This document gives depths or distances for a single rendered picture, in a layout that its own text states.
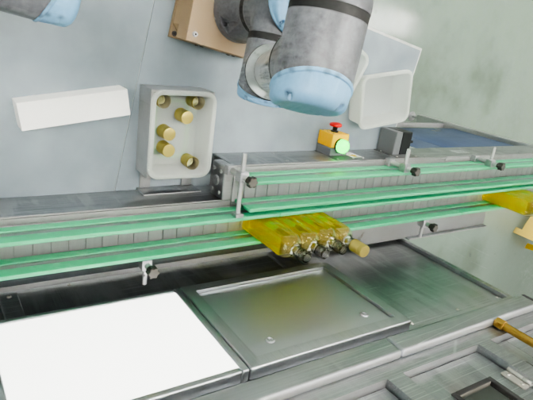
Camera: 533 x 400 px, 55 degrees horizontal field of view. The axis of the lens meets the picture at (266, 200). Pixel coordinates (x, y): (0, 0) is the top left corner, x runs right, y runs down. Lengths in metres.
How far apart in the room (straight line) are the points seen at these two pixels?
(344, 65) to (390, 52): 1.09
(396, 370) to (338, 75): 0.71
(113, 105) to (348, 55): 0.68
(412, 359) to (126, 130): 0.88
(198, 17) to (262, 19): 0.19
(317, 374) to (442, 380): 0.30
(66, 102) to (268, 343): 0.69
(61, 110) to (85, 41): 0.17
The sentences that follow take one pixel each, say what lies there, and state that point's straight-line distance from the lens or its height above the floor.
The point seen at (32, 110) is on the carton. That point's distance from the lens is 1.22.
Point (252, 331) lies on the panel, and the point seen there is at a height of 1.20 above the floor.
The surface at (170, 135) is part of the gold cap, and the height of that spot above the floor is 0.81.
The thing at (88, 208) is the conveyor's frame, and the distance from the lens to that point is 1.25.
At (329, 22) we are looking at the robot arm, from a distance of 0.71.
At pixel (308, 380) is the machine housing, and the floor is 1.39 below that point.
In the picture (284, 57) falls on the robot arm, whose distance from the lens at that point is 0.73.
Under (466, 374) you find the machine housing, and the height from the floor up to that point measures 1.48.
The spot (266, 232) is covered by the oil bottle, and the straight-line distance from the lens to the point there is 1.33.
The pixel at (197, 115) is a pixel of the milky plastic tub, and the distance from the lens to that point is 1.39.
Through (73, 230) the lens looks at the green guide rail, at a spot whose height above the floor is 0.94.
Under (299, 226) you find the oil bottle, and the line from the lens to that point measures 1.35.
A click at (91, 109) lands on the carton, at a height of 0.81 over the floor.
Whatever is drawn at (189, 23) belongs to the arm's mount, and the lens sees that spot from 1.26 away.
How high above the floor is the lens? 1.99
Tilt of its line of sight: 50 degrees down
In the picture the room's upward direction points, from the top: 122 degrees clockwise
